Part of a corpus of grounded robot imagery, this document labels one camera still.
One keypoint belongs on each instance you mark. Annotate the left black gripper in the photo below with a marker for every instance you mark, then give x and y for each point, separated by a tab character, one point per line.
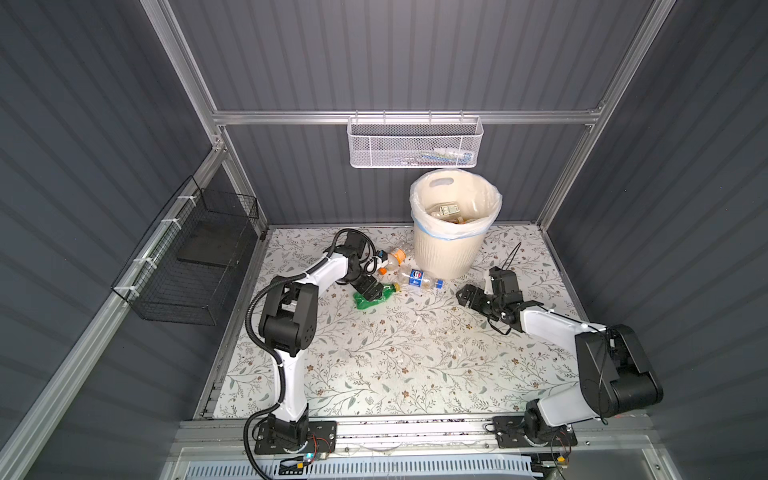
374	291

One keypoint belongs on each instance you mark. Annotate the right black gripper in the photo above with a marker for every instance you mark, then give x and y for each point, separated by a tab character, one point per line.
469	289

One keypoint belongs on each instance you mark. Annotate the small bottle orange cap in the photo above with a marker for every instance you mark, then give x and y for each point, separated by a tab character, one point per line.
390	262

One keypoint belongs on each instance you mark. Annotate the Pepsi bottle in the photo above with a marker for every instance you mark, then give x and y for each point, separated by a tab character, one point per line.
415	278

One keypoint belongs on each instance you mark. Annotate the bottle green label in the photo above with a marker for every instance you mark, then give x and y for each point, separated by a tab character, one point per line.
450	212

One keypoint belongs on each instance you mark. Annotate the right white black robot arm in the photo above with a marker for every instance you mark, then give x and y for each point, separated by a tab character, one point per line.
615	375

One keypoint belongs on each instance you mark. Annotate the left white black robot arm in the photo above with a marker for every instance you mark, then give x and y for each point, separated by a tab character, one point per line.
288	325

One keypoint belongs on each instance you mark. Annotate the white ribbed trash bin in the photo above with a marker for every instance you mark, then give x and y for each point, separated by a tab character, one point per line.
447	250

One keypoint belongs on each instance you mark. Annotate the items in white basket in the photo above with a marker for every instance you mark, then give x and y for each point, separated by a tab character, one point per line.
439	156

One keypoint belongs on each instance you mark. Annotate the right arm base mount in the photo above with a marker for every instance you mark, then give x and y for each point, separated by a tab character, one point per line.
518	431

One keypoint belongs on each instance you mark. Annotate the white wire wall basket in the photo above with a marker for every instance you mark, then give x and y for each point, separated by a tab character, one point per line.
375	141

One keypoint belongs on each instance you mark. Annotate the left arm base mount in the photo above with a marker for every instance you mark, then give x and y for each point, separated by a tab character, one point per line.
275	437

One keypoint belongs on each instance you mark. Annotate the black wire wall basket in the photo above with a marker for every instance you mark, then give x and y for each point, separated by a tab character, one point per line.
190	264

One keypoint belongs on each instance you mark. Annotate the aluminium front rail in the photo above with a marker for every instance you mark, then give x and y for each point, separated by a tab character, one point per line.
406	434

